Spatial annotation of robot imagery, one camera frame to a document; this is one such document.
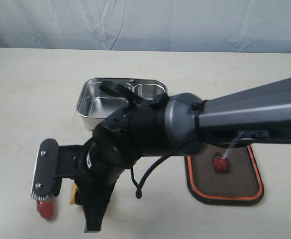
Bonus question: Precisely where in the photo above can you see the stainless steel lunch box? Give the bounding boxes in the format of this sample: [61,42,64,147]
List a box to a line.
[76,78,168,130]

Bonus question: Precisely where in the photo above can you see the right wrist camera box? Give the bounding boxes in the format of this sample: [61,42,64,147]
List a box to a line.
[31,138,62,202]

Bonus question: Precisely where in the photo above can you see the red toy sausage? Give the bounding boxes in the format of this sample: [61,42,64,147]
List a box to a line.
[36,199,55,220]

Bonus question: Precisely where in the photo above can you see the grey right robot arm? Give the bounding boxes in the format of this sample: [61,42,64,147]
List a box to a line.
[60,77,291,233]

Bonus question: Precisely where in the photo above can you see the dark transparent lunch box lid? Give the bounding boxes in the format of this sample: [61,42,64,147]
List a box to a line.
[184,146,264,206]

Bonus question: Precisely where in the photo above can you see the yellow toy cheese wedge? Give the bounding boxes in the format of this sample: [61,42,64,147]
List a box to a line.
[69,183,80,205]

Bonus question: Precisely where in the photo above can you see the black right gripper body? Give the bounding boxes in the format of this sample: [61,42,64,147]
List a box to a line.
[56,102,172,233]

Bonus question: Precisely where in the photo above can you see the blue wrinkled backdrop cloth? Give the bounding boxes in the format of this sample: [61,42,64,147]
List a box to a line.
[0,0,291,53]

